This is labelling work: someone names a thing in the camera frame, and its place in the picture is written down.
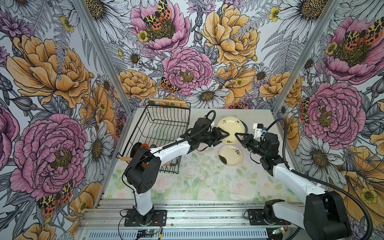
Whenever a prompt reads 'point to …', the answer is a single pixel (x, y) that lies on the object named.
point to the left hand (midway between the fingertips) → (227, 139)
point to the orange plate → (145, 145)
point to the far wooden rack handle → (166, 100)
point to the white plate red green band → (245, 127)
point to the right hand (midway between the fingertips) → (234, 138)
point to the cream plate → (232, 125)
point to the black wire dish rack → (156, 123)
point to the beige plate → (230, 155)
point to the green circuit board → (146, 233)
